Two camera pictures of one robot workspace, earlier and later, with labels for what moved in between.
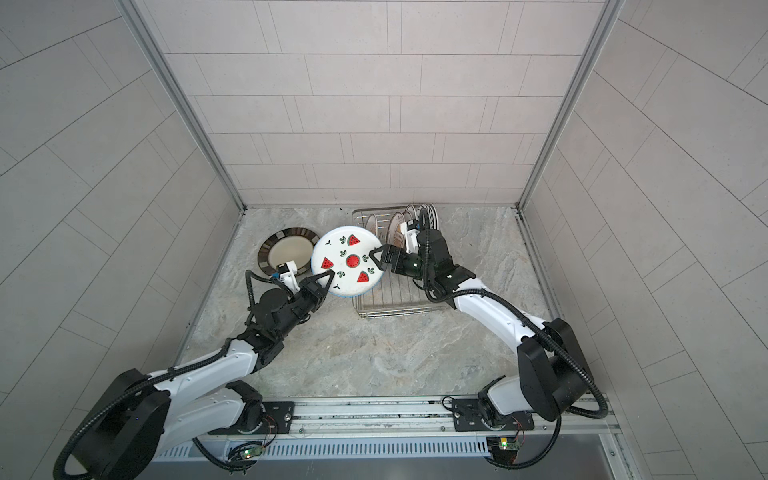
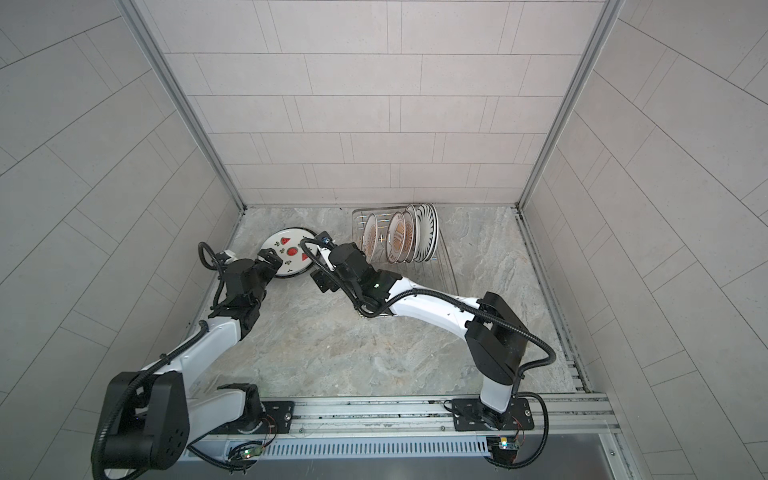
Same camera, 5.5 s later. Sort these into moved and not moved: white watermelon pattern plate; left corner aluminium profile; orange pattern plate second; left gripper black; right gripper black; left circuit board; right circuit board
Moved: white watermelon pattern plate; right gripper black; left gripper black
Not moved: left corner aluminium profile; right circuit board; left circuit board; orange pattern plate second
